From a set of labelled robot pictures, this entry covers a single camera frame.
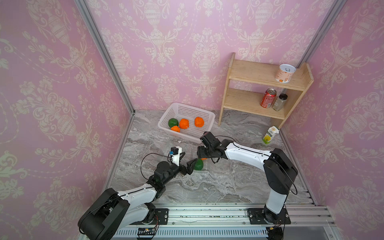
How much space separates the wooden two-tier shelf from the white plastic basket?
0.37 ft

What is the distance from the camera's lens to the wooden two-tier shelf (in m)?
0.76

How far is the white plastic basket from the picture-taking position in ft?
3.51
